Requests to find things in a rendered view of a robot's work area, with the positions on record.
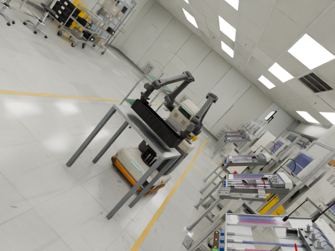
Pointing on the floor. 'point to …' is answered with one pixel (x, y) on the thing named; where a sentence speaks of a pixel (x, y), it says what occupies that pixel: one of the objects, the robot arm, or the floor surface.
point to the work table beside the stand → (132, 117)
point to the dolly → (64, 13)
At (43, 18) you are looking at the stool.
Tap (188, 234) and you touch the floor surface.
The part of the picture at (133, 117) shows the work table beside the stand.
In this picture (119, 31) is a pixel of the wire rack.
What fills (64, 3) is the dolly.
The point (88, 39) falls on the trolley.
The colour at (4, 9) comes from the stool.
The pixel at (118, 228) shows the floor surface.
